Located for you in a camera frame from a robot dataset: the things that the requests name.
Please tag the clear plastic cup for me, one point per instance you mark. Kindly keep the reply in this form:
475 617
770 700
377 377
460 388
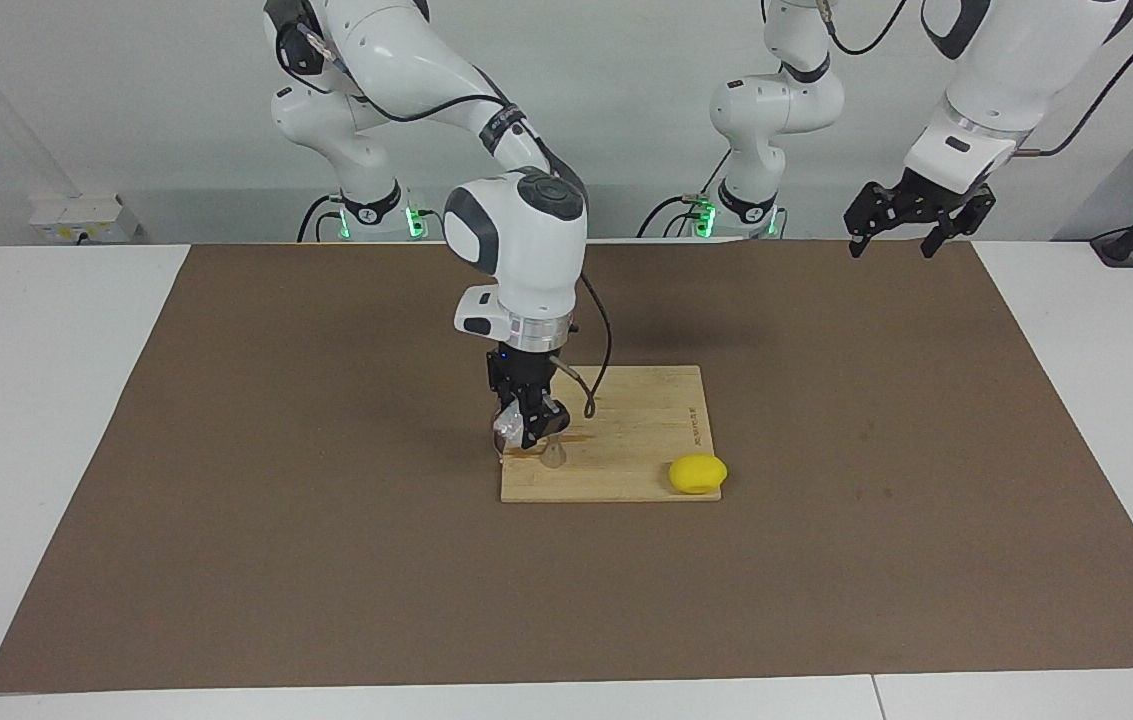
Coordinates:
507 432

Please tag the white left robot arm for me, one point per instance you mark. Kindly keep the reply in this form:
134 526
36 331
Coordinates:
1006 70

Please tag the bamboo cutting board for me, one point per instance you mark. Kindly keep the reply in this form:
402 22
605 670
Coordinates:
626 440

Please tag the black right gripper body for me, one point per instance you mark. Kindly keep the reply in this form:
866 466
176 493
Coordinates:
521 375

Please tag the brown table mat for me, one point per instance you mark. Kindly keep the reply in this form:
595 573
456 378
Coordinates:
526 600

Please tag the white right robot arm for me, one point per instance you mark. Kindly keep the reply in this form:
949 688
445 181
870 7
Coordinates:
526 240

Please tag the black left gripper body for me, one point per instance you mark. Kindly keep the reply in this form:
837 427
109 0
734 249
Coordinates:
931 200

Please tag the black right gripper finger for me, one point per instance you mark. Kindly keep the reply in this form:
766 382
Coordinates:
546 420
504 402

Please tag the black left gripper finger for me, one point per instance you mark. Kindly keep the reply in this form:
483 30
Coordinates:
866 220
951 225

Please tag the steel cocktail jigger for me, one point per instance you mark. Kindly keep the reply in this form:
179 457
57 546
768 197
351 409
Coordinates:
554 455

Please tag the yellow lemon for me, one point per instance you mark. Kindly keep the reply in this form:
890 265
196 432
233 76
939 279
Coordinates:
697 474

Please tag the white power strip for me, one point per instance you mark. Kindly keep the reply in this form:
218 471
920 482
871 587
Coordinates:
86 215

